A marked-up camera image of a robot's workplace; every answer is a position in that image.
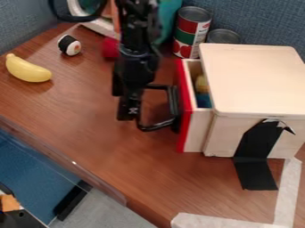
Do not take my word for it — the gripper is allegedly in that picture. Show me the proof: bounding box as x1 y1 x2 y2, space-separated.
111 48 161 122

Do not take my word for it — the drawer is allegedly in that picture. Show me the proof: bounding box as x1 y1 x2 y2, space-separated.
136 57 216 154

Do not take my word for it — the red toy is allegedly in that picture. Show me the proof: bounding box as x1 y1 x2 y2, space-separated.
100 37 122 59

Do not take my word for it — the blue toy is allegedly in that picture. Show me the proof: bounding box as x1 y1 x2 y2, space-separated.
194 93 215 109

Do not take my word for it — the yellow toy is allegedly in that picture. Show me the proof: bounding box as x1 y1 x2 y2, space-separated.
193 74 211 94

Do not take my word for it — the toy sushi roll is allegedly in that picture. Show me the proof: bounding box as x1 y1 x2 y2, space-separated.
55 34 84 57

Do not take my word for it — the red and green can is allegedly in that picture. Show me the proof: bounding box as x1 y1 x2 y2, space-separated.
171 5 214 60

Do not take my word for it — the teal toy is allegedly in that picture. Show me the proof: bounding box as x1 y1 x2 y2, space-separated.
153 0 185 46

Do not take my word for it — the yellow toy banana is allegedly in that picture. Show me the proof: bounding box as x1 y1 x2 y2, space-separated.
4 53 54 84

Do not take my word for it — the cabinet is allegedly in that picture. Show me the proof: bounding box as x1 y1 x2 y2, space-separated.
197 43 305 160

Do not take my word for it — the black tape strip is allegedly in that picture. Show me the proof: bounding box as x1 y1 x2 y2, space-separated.
231 118 297 191

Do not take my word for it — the white tape strip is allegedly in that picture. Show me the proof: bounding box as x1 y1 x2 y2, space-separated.
169 157 304 228

